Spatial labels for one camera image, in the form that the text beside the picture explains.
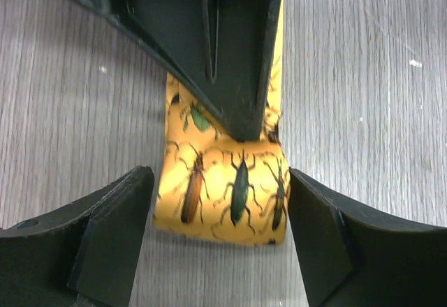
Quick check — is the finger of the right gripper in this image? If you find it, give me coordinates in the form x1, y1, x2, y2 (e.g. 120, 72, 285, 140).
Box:
198, 0, 281, 142
71, 0, 230, 131

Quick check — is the yellow beetle print tie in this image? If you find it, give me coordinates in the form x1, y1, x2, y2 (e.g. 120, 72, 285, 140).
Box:
152, 0, 291, 247

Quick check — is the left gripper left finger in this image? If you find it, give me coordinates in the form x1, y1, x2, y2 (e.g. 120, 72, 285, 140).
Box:
1, 166, 154, 306

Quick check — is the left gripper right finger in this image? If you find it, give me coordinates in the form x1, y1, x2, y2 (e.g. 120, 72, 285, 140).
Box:
288, 169, 446, 306

